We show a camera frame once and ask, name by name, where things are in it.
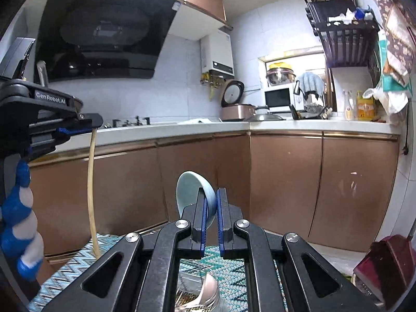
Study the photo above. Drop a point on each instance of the black wall rack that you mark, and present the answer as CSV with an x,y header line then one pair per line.
x,y
344,42

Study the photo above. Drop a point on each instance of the gas stove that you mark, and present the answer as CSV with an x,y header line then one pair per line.
x,y
130,122

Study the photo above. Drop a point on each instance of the bronze base cabinet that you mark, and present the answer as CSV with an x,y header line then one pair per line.
x,y
286,185

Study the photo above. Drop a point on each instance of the white microwave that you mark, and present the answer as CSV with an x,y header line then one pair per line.
x,y
278,98

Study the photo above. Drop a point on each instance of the person's left hand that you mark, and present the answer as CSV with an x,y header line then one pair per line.
x,y
19,221

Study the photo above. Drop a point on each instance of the grey towel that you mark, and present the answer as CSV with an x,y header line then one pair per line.
x,y
310,83

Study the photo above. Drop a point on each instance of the light blue ceramic spoon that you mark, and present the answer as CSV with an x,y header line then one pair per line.
x,y
190,188

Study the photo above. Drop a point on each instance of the zigzag patterned cloth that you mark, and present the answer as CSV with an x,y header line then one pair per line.
x,y
71,266

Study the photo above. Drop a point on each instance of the dark dish drainer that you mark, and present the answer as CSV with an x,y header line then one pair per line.
x,y
308,110

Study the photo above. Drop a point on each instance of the metal wok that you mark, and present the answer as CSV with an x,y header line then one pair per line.
x,y
42,71

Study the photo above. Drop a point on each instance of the bronze rice cooker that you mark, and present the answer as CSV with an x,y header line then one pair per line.
x,y
235,109

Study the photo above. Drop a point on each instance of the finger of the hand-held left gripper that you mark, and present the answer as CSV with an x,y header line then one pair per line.
x,y
91,120
45,144

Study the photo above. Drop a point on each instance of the black range hood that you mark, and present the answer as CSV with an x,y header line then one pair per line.
x,y
104,32

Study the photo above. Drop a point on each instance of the brown floral hanging cloth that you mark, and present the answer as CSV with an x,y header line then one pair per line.
x,y
398,35

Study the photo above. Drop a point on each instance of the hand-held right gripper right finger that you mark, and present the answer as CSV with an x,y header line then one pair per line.
x,y
219,221

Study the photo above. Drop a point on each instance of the steel bowl with yellow lid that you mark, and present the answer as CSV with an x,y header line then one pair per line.
x,y
280,74

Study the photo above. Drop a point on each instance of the white plastic bag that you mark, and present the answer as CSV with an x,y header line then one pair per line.
x,y
390,102

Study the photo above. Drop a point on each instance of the white water heater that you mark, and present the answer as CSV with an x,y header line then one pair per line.
x,y
219,52

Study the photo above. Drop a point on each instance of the bamboo chopstick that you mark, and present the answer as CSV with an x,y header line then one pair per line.
x,y
91,185

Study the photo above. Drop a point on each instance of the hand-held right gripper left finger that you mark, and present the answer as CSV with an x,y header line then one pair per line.
x,y
204,230

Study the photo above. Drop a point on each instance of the red dustpan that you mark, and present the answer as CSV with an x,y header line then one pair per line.
x,y
386,263

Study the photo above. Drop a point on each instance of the teal hanging bag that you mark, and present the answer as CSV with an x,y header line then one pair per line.
x,y
388,68

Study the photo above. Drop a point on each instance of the yellow dish soap bottle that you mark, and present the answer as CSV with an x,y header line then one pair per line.
x,y
364,105

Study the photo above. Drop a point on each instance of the clear utensil holder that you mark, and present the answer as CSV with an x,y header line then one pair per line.
x,y
208,294

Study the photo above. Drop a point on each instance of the metal wok lid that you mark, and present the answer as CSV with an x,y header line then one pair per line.
x,y
265,116

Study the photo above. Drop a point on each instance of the clear spray bottle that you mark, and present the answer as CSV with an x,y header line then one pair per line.
x,y
349,107

